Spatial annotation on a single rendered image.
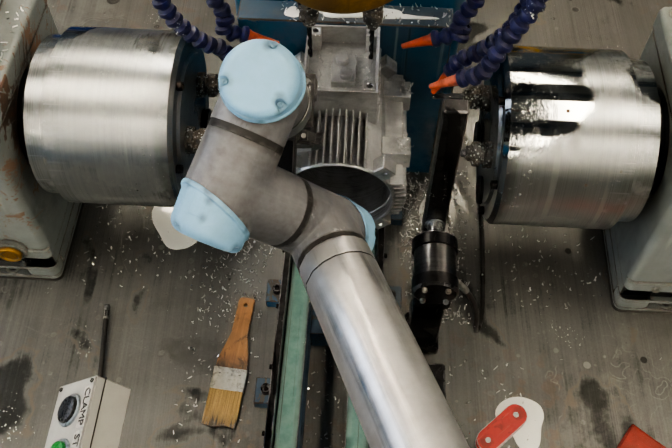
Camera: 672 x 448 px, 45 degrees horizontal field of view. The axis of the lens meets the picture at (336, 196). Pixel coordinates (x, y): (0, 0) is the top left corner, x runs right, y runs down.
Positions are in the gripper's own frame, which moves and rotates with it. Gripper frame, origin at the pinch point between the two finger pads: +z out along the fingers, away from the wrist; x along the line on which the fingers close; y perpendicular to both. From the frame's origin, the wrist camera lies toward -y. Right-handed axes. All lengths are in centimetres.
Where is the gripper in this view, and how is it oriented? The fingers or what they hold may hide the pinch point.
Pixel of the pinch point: (291, 149)
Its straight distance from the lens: 106.7
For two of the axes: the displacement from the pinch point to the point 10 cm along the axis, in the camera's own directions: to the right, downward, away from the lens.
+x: -10.0, -0.5, 0.3
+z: 0.3, 0.7, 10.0
